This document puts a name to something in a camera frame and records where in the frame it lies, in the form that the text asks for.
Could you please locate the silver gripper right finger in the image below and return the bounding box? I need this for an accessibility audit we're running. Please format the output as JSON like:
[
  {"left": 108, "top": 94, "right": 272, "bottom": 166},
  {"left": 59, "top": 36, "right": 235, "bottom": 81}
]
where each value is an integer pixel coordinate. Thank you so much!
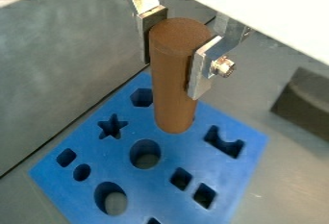
[{"left": 186, "top": 12, "right": 251, "bottom": 100}]

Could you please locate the blue foam shape board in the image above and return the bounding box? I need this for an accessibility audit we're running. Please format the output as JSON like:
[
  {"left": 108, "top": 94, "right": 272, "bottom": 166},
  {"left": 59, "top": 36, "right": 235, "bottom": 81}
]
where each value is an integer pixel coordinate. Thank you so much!
[{"left": 29, "top": 73, "right": 268, "bottom": 224}]

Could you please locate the dark grey curved block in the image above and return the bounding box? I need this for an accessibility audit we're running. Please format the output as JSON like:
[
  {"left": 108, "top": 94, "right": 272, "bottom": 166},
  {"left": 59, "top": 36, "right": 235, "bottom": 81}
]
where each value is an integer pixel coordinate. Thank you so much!
[{"left": 272, "top": 67, "right": 329, "bottom": 142}]

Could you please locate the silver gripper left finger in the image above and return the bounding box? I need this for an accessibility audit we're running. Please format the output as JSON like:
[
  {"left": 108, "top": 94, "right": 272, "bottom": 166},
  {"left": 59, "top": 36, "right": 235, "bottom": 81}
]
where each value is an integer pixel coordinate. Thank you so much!
[{"left": 128, "top": 0, "right": 167, "bottom": 64}]

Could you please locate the brown cylinder peg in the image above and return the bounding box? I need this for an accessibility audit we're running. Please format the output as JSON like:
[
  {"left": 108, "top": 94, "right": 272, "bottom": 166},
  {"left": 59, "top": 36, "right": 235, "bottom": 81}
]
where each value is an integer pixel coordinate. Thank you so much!
[{"left": 148, "top": 17, "right": 211, "bottom": 134}]

